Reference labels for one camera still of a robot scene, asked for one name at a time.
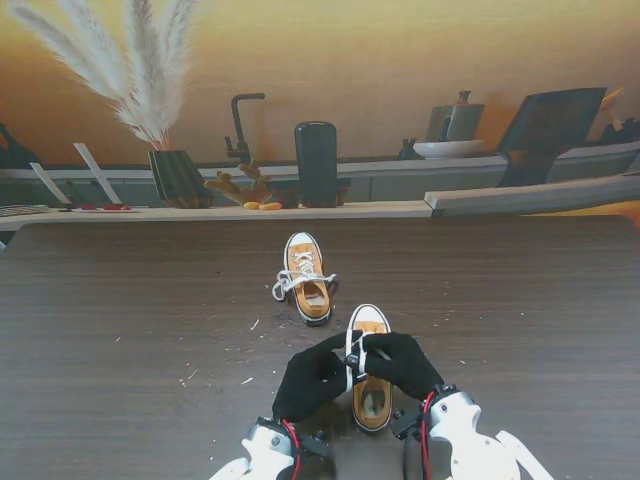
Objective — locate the white pampas grass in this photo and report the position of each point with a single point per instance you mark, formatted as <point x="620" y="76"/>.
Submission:
<point x="150" y="75"/>

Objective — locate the grey metal pot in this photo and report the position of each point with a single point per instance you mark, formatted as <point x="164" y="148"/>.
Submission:
<point x="460" y="122"/>

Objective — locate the black kitchen faucet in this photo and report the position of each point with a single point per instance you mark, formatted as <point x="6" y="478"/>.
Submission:
<point x="239" y="125"/>

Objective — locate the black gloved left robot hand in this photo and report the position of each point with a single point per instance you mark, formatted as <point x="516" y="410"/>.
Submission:
<point x="310" y="385"/>

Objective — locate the dark low stand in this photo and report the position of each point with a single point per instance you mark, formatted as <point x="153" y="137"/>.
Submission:
<point x="345" y="192"/>

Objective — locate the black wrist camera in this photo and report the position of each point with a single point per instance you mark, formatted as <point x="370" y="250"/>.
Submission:
<point x="406" y="425"/>
<point x="315" y="444"/>

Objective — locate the long white slat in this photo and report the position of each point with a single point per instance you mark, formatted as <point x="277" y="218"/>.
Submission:
<point x="97" y="174"/>

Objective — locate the small black holder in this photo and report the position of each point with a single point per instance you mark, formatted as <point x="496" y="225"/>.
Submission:
<point x="407" y="149"/>

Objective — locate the short white slat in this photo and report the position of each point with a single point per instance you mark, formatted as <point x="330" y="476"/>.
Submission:
<point x="50" y="184"/>

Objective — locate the long white shoelace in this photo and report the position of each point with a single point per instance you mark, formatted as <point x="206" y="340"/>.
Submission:
<point x="285" y="282"/>

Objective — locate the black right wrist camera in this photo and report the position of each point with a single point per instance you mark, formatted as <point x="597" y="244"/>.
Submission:
<point x="406" y="425"/>

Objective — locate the red flat strips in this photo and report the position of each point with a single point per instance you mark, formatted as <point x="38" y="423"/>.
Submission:
<point x="107" y="208"/>

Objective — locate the yellow cactus ornament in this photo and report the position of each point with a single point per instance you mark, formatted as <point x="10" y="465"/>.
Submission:
<point x="250" y="189"/>

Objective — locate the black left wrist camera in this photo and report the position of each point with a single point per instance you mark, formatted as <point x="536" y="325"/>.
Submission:
<point x="315" y="444"/>

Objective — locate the dark green ribbed vase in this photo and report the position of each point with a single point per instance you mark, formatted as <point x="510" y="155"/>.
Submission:
<point x="175" y="177"/>

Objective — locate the yellow oval fruit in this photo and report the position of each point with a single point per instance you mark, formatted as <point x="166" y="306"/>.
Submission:
<point x="251" y="205"/>
<point x="271" y="205"/>

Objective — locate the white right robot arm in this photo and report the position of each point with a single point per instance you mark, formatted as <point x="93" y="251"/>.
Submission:
<point x="470" y="440"/>

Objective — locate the black cylindrical canister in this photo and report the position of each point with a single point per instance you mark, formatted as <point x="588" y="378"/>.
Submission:
<point x="315" y="165"/>

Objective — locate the white bowl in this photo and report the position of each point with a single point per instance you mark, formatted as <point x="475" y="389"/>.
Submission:
<point x="445" y="149"/>

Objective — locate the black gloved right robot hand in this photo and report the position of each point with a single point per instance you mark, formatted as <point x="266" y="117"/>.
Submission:
<point x="405" y="365"/>

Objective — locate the orange canvas sneaker with laces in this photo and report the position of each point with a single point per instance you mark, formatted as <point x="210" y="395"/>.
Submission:
<point x="312" y="305"/>

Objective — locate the grey wooden plank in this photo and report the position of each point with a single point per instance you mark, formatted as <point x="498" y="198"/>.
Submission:
<point x="525" y="197"/>

